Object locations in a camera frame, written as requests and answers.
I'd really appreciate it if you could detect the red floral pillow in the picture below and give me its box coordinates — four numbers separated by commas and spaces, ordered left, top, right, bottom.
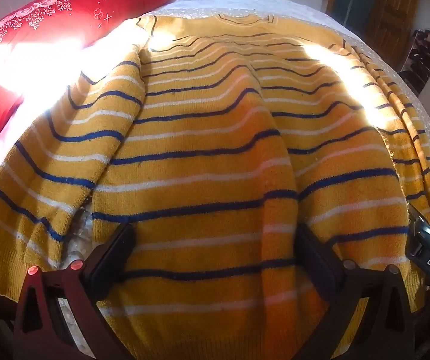
0, 0, 182, 161

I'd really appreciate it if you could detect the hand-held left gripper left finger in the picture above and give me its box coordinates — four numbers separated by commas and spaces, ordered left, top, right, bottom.
14, 223, 137, 360

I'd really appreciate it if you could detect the yellow striped knit sweater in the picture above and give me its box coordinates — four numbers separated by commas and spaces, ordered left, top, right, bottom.
0, 13, 430, 360

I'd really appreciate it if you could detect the white dotted bedspread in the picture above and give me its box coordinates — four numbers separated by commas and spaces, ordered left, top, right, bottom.
140, 0, 430, 214

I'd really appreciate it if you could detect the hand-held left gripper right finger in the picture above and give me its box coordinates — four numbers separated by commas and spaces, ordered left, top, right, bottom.
295, 223, 416, 360

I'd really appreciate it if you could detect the brown wooden door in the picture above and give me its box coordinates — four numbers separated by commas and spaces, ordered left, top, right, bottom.
365, 0, 422, 69

